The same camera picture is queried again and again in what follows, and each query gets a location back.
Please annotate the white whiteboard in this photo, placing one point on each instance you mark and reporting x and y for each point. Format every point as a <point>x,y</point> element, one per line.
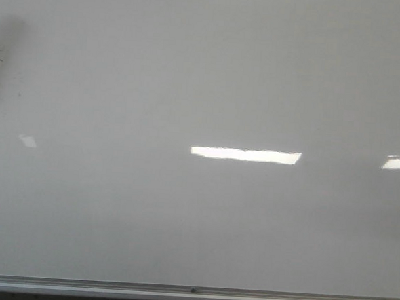
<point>246,144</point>

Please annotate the aluminium whiteboard tray rail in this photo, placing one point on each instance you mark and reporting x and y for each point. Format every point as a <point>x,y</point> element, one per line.
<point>144,291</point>

